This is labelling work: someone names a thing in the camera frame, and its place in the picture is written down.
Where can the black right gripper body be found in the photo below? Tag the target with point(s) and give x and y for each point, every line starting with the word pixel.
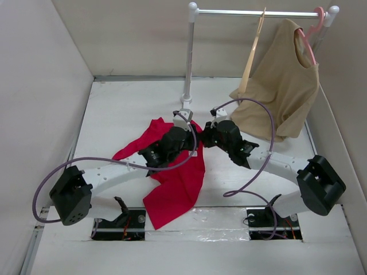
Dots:
pixel 211 138

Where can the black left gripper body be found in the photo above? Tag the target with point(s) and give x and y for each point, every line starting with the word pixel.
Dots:
pixel 187 144

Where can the red t shirt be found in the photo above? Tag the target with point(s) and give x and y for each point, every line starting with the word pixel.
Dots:
pixel 178 189

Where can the beige plastic hanger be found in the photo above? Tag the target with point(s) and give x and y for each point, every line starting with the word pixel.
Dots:
pixel 248 67

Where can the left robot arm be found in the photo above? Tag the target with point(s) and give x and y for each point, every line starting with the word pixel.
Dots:
pixel 74 190

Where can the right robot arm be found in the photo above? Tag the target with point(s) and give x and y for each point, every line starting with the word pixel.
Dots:
pixel 320 187

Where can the beige t shirt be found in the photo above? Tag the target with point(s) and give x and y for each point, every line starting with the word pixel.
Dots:
pixel 281 91

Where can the pink plastic hanger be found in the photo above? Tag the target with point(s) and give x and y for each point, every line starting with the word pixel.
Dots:
pixel 305 37

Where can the white clothes rack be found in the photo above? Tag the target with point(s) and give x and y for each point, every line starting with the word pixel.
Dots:
pixel 194 11

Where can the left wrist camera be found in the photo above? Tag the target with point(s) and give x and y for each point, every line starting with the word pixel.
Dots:
pixel 182 118

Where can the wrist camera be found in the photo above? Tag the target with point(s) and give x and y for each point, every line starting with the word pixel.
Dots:
pixel 219 115
pixel 182 118

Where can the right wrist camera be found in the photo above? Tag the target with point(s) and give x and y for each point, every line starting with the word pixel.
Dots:
pixel 219 115

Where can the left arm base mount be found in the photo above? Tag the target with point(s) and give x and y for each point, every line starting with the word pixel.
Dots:
pixel 129 225

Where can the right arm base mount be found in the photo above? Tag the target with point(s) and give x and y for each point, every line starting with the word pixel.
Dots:
pixel 262 225

